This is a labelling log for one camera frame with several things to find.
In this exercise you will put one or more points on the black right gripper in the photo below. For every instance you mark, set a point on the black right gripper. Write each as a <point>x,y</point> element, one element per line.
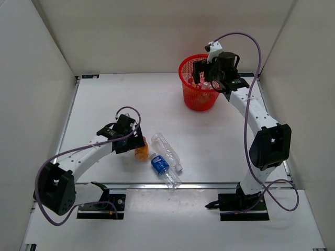
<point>201,66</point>

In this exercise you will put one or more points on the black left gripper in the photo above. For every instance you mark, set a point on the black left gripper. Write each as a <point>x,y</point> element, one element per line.
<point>137,141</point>

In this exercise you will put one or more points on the clear bottle red cap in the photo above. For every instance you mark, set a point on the clear bottle red cap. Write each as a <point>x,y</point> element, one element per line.
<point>202,85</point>

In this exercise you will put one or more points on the orange juice bottle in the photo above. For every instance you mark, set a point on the orange juice bottle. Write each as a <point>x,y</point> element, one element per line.
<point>195,98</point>
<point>142,153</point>

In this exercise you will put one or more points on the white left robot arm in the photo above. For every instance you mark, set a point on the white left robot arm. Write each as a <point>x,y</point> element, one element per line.
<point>56,186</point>

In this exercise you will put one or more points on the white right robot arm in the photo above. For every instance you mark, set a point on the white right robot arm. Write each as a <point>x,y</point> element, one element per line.
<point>272,140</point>

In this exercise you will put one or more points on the red mesh plastic bin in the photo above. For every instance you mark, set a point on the red mesh plastic bin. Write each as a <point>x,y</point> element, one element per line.
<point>185,73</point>

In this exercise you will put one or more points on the clear bottle blue label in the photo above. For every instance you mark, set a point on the clear bottle blue label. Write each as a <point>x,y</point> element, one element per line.
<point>164,171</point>

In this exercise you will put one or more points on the black label sticker, right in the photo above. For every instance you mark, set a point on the black label sticker, right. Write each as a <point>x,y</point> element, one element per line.
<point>246,74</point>

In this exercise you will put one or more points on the black label sticker, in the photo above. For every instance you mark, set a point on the black label sticker,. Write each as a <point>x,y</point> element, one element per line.
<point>90,76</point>
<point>246,74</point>

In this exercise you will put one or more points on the large clear plastic bottle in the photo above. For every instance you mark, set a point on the large clear plastic bottle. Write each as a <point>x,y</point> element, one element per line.
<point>161,145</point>

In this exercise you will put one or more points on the black label sticker, left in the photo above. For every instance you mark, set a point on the black label sticker, left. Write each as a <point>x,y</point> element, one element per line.
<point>90,76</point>

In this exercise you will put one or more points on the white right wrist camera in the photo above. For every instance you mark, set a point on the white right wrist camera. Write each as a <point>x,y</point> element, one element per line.
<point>213,48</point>

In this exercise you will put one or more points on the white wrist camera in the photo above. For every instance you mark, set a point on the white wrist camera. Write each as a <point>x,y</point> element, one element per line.
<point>213,48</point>
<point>123,114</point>

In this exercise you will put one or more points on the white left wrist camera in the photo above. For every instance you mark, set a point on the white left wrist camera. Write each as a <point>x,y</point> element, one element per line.
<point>123,114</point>

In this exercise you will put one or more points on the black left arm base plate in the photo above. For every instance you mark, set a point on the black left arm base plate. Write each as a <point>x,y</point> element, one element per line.
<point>105,211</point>

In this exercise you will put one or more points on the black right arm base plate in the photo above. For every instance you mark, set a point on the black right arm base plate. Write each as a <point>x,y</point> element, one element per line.
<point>232,208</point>

